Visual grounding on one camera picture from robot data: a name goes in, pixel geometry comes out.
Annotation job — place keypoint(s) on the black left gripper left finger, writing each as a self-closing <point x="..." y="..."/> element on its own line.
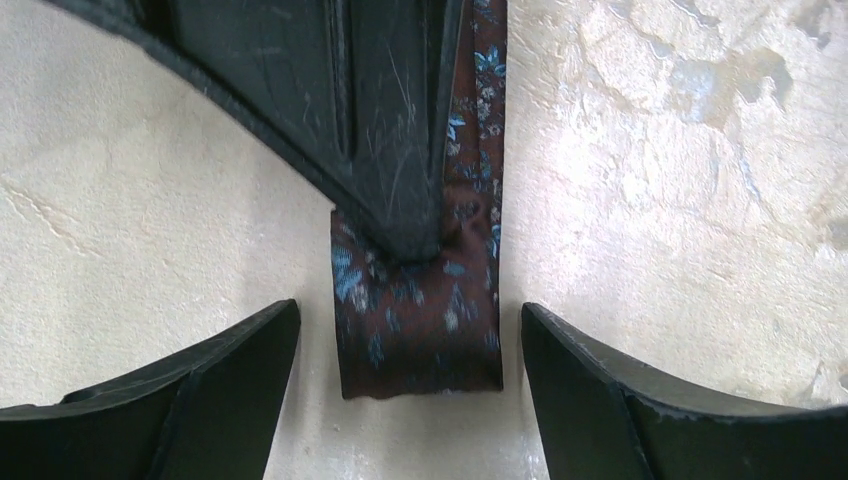
<point x="209" y="411"/>

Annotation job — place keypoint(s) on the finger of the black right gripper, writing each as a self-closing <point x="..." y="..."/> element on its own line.
<point x="354" y="95"/>

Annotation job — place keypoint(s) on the maroon blue floral tie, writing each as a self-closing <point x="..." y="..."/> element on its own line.
<point x="430" y="328"/>

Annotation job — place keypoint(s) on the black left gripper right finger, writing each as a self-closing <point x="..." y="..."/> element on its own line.
<point x="603" y="414"/>

